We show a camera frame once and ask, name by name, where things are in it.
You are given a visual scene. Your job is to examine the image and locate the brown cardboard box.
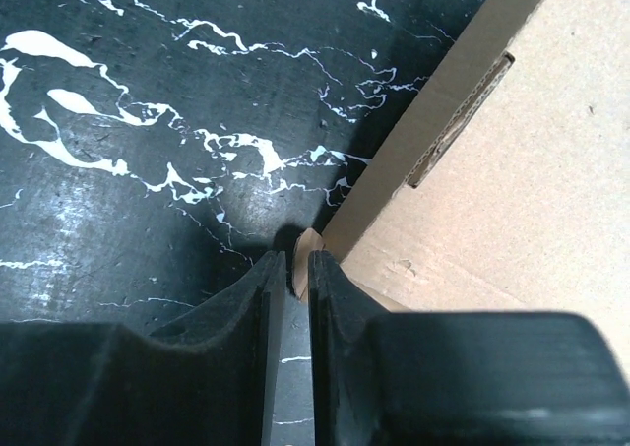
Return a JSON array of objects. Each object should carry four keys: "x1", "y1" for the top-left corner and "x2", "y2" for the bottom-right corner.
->
[{"x1": 293, "y1": 0, "x2": 629, "y2": 365}]

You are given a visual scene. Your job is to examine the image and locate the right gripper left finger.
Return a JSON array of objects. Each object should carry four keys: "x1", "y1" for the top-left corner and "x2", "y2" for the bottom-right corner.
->
[{"x1": 1, "y1": 252, "x2": 286, "y2": 445}]

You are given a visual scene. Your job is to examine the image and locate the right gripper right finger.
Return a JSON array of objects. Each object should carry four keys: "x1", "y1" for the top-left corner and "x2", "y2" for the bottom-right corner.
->
[{"x1": 309, "y1": 251, "x2": 629, "y2": 445}]

